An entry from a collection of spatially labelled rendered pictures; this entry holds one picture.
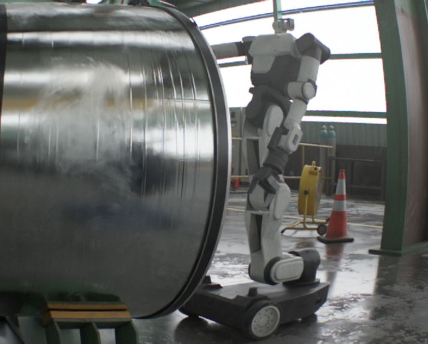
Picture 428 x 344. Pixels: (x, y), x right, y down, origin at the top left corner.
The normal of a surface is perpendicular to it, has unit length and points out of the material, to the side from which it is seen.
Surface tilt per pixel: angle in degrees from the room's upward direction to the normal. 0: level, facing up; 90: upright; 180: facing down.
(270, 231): 114
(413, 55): 90
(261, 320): 90
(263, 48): 71
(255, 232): 90
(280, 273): 90
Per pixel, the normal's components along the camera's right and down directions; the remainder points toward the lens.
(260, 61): -0.72, -0.33
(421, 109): 0.56, 0.05
